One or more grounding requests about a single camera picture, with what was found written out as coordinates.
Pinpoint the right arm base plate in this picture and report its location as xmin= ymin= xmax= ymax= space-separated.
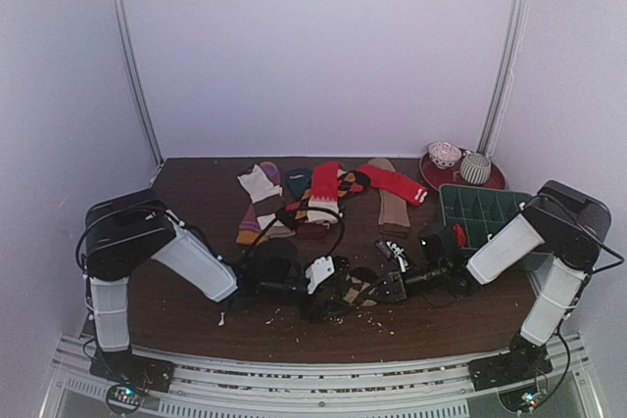
xmin=468 ymin=352 xmax=554 ymax=392

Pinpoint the dark blue sock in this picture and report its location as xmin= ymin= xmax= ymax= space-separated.
xmin=285 ymin=168 xmax=313 ymax=199

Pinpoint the aluminium frame post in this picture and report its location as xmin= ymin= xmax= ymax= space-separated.
xmin=477 ymin=0 xmax=529 ymax=159
xmin=112 ymin=0 xmax=165 ymax=167

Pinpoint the red white zigzag sock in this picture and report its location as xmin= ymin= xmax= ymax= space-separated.
xmin=307 ymin=162 xmax=340 ymax=224

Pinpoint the orange brown argyle sock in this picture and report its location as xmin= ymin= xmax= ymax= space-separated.
xmin=278 ymin=165 xmax=370 ymax=229

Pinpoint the purple orange striped sock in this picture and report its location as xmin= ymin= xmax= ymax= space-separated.
xmin=235 ymin=162 xmax=281 ymax=246

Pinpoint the white red patterned bowl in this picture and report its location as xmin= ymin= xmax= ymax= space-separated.
xmin=428 ymin=141 xmax=462 ymax=169

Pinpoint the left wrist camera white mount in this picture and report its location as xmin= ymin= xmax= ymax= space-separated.
xmin=305 ymin=256 xmax=335 ymax=295

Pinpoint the red round plate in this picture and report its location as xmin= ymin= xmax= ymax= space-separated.
xmin=419 ymin=149 xmax=506 ymax=192

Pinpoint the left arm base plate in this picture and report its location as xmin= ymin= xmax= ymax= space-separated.
xmin=89 ymin=351 xmax=174 ymax=393

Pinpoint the right aluminium frame post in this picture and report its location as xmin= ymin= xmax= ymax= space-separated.
xmin=477 ymin=0 xmax=529 ymax=159

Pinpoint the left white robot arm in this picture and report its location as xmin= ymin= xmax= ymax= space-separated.
xmin=74 ymin=189 xmax=343 ymax=383

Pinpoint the red snowflake sock pair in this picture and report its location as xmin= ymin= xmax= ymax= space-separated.
xmin=452 ymin=224 xmax=467 ymax=248

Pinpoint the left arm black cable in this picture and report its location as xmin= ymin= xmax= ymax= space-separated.
xmin=239 ymin=207 xmax=347 ymax=267

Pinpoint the white brown block sock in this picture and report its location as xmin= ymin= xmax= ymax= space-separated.
xmin=237 ymin=163 xmax=285 ymax=234

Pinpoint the green divided organizer tray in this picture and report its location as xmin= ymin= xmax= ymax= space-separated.
xmin=439 ymin=184 xmax=532 ymax=257

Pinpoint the red sock white cuff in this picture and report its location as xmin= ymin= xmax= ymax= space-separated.
xmin=358 ymin=164 xmax=428 ymax=207

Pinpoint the brown beige argyle sock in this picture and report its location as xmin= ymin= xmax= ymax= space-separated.
xmin=342 ymin=266 xmax=378 ymax=307

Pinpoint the left aluminium frame post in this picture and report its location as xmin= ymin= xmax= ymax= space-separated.
xmin=112 ymin=0 xmax=165 ymax=167

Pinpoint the grey striped cup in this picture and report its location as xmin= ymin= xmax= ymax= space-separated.
xmin=459 ymin=152 xmax=492 ymax=185

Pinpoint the tan brown sock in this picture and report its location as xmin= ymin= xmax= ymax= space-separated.
xmin=377 ymin=188 xmax=410 ymax=239

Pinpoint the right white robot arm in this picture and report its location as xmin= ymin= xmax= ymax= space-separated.
xmin=368 ymin=180 xmax=611 ymax=381

